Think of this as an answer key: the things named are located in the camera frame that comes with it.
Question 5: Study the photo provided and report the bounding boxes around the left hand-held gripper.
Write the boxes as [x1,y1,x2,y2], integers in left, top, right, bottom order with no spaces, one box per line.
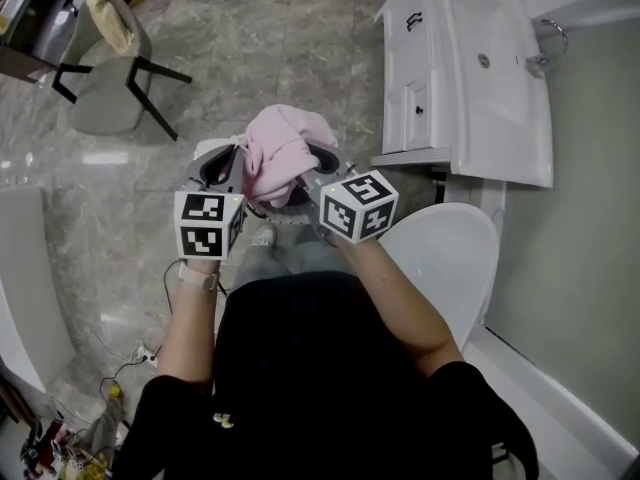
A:
[173,142,249,261]

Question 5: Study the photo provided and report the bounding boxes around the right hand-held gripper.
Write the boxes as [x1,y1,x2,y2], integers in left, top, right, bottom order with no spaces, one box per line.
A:
[294,139,400,246]

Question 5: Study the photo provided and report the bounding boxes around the pink waffle-textured towel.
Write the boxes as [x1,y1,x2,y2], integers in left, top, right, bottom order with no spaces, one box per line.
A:
[230,104,340,208]

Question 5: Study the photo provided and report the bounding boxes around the round woven laundry basket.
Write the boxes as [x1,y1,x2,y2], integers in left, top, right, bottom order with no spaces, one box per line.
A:
[244,187,326,227]

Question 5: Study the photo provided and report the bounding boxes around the person's right forearm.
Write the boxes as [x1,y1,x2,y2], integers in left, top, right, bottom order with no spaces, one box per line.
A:
[332,232,464,378]

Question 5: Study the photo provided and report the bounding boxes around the person's left forearm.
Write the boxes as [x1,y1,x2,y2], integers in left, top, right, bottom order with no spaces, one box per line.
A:
[157,259,222,398]

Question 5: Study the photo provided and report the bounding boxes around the person's grey jeans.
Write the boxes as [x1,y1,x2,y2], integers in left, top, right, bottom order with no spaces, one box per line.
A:
[232,225,351,292]

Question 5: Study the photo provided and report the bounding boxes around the pale wristband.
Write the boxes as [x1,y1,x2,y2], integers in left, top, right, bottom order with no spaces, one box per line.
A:
[178,262,221,292]

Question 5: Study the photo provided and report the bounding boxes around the grey chair with black legs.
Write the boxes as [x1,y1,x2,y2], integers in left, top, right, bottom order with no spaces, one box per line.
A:
[52,0,194,142]

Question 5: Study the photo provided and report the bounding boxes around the white vanity cabinet with sink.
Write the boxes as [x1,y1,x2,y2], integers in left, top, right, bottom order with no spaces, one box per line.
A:
[373,0,555,189]

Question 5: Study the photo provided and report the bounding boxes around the white oval bathtub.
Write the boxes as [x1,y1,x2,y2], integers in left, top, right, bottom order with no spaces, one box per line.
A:
[377,201,501,353]

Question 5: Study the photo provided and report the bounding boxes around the yellow towel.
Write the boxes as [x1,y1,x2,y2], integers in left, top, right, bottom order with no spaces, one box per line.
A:
[85,0,139,57]

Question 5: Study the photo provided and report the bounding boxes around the white power strip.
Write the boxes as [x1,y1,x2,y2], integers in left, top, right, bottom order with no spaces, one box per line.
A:
[130,342,160,369]

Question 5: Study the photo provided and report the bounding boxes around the chrome faucet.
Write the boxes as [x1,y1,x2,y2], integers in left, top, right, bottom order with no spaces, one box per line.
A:
[524,17,569,77]

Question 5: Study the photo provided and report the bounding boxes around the person's black shirt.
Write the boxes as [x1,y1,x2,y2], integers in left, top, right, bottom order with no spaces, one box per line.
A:
[112,270,540,480]

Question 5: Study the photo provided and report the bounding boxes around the dark wooden desk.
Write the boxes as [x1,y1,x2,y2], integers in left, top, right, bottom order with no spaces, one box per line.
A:
[0,0,62,85]

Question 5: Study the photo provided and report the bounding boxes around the pile of mixed clutter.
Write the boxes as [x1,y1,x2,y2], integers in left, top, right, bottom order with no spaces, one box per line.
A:
[19,377,129,480]

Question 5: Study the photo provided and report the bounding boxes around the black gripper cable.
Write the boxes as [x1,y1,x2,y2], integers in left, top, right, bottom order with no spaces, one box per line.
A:
[162,259,184,319]

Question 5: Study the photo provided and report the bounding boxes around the black floor cable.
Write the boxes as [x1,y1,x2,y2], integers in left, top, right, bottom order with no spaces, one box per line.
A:
[98,347,161,405]

